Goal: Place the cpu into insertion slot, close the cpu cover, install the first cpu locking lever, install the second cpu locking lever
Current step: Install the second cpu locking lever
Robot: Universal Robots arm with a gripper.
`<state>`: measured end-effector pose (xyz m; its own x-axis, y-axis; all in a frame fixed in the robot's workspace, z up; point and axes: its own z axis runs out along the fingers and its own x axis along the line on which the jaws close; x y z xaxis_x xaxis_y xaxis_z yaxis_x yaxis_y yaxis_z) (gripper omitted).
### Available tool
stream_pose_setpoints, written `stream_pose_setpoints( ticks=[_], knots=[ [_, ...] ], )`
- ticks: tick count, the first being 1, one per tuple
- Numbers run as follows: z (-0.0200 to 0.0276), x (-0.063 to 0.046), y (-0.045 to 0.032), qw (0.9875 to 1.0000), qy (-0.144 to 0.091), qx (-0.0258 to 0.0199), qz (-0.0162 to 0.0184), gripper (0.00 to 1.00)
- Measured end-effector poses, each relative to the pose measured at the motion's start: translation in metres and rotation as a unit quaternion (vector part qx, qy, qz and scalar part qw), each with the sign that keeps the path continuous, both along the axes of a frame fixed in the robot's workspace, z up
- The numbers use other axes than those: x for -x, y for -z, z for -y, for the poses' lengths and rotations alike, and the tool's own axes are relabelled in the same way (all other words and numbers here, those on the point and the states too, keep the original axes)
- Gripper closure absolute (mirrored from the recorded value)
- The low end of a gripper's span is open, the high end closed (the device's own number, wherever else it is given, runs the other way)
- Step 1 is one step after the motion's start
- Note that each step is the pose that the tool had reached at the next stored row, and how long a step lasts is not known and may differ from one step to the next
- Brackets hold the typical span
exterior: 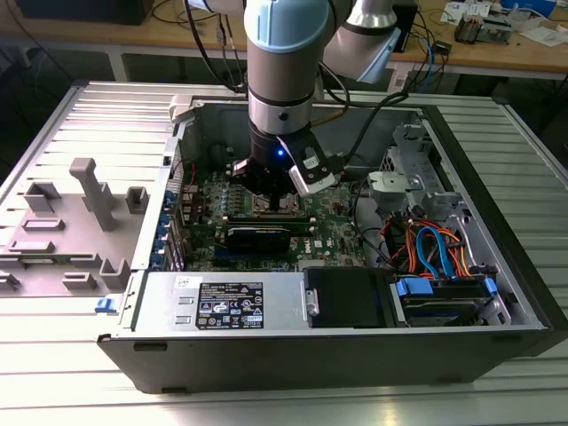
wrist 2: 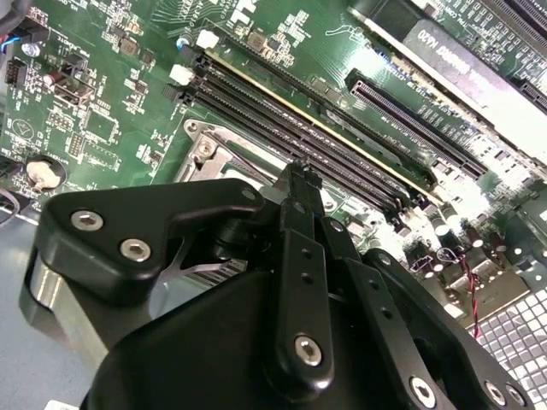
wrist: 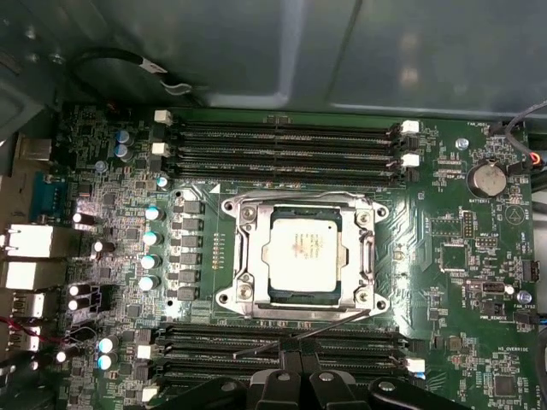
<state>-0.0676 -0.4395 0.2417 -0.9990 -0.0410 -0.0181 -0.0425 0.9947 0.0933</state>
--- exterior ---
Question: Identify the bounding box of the thin red wire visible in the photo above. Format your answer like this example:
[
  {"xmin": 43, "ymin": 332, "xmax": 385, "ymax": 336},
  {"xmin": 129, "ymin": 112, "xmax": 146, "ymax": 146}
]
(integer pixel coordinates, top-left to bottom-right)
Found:
[{"xmin": 170, "ymin": 159, "xmax": 197, "ymax": 190}]

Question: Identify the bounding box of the wooden desk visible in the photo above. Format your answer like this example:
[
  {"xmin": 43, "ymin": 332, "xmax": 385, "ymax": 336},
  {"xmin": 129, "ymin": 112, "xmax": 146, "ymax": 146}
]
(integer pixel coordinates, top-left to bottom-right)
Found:
[{"xmin": 0, "ymin": 0, "xmax": 568, "ymax": 83}]

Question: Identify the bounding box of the silver metal drive cage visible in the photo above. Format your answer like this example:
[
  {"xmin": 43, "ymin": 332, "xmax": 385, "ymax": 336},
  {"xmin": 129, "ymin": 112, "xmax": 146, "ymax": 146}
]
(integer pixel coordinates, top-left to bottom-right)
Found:
[{"xmin": 367, "ymin": 123, "xmax": 471, "ymax": 223}]

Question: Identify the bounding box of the black graphics card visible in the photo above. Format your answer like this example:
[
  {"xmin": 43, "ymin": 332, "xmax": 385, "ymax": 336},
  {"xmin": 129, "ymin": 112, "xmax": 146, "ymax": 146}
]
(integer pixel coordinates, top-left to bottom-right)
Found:
[{"xmin": 225, "ymin": 225, "xmax": 292, "ymax": 255}]

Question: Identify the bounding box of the green motherboard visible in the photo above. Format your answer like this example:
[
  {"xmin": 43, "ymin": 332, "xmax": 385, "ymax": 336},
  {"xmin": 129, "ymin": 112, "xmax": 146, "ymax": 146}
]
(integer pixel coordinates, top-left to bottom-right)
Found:
[{"xmin": 179, "ymin": 170, "xmax": 378, "ymax": 272}]

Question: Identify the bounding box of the black plastic shroud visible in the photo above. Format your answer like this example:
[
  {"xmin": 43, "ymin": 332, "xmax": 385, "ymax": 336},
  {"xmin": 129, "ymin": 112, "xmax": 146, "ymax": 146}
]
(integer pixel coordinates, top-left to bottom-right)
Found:
[{"xmin": 305, "ymin": 268, "xmax": 391, "ymax": 329}]

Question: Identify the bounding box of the black open PC case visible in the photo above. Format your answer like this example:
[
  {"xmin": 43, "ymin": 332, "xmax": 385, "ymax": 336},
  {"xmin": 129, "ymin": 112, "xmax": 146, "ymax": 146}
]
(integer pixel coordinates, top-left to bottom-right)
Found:
[{"xmin": 97, "ymin": 91, "xmax": 568, "ymax": 396}]

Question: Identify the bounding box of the RAM stick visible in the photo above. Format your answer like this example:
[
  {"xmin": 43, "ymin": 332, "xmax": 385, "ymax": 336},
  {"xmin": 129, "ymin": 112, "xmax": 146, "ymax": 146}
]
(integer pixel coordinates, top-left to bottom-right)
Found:
[{"xmin": 225, "ymin": 219, "xmax": 315, "ymax": 235}]

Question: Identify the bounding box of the black internal power cable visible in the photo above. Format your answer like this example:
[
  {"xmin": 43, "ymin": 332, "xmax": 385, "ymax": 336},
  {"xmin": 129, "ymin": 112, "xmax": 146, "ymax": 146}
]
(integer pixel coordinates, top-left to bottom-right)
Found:
[{"xmin": 352, "ymin": 179, "xmax": 391, "ymax": 270}]

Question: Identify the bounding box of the metal socket cover frame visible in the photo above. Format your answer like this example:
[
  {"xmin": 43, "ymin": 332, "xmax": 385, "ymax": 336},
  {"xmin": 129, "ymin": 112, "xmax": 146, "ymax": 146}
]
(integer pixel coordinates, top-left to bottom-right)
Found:
[{"xmin": 253, "ymin": 191, "xmax": 307, "ymax": 217}]

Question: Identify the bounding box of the blue flat wire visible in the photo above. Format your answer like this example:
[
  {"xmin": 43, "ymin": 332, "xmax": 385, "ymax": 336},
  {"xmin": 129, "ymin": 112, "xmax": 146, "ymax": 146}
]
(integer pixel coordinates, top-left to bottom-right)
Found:
[{"xmin": 416, "ymin": 225, "xmax": 458, "ymax": 280}]

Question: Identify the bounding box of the black upright device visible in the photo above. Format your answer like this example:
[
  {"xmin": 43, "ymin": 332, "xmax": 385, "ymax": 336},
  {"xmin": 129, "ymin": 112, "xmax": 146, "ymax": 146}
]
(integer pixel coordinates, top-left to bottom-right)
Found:
[{"xmin": 393, "ymin": 0, "xmax": 418, "ymax": 53}]

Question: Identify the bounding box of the orange wire bundle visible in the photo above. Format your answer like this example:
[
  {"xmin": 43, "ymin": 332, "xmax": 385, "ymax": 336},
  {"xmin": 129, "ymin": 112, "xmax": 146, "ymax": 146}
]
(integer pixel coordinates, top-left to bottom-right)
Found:
[{"xmin": 381, "ymin": 212, "xmax": 485, "ymax": 279}]

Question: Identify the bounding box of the metal finned heatsink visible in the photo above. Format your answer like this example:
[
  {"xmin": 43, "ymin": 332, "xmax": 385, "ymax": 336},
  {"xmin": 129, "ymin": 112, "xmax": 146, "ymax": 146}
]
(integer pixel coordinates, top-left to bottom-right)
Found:
[{"xmin": 454, "ymin": 12, "xmax": 487, "ymax": 45}]

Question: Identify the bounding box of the grey plastic parts rack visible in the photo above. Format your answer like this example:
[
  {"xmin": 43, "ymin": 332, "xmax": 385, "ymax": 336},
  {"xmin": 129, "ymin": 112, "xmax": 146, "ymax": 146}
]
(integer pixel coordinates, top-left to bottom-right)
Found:
[{"xmin": 0, "ymin": 157, "xmax": 150, "ymax": 298}]

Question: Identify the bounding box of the printed white paper sheet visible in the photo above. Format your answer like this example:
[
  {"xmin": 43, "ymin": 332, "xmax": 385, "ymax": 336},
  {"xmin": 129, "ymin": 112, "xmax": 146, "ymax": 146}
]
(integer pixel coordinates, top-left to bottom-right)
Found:
[{"xmin": 441, "ymin": 2, "xmax": 489, "ymax": 23}]

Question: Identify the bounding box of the plain white paper sheet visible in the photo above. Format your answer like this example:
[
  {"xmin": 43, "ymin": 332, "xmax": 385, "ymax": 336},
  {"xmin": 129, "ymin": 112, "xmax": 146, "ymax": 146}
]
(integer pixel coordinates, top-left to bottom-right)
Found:
[{"xmin": 518, "ymin": 26, "xmax": 568, "ymax": 48}]

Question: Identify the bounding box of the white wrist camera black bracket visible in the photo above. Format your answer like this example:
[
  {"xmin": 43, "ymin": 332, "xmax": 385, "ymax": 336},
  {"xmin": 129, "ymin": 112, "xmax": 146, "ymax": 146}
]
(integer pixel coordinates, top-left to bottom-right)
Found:
[{"xmin": 278, "ymin": 132, "xmax": 337, "ymax": 196}]

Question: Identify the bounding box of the large black box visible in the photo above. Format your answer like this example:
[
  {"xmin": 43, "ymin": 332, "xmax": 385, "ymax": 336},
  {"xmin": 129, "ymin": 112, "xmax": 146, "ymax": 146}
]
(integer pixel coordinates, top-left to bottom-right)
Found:
[{"xmin": 15, "ymin": 0, "xmax": 154, "ymax": 26}]

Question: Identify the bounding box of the hard disk in blue carrier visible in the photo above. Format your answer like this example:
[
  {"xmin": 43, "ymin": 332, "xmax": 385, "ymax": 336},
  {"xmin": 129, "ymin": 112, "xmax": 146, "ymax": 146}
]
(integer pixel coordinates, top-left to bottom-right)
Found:
[{"xmin": 390, "ymin": 273, "xmax": 501, "ymax": 328}]

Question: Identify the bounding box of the silver power supply with label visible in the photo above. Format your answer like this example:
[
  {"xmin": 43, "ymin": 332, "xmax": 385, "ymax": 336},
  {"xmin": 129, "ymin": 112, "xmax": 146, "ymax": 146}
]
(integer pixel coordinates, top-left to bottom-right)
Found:
[{"xmin": 131, "ymin": 269, "xmax": 320, "ymax": 333}]

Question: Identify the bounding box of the blue network cable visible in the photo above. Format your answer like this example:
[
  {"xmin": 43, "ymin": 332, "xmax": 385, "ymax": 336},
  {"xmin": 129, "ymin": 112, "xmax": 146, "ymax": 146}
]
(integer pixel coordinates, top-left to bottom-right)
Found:
[{"xmin": 423, "ymin": 35, "xmax": 438, "ymax": 85}]

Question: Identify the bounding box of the grey metal bracket part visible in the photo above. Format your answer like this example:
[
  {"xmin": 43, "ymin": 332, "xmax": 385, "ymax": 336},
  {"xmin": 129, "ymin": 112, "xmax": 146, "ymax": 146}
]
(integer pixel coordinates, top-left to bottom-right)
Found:
[{"xmin": 481, "ymin": 12, "xmax": 520, "ymax": 43}]

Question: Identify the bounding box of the thick black camera cable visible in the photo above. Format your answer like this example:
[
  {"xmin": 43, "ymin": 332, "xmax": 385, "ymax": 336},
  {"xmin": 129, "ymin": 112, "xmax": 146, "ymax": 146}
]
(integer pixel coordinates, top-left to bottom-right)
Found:
[{"xmin": 317, "ymin": 59, "xmax": 412, "ymax": 168}]

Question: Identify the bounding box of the short copper-coloured cable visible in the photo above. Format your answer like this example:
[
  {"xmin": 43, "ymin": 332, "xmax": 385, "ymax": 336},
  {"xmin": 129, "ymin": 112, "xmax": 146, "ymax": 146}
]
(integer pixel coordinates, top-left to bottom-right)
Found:
[{"xmin": 310, "ymin": 104, "xmax": 350, "ymax": 130}]

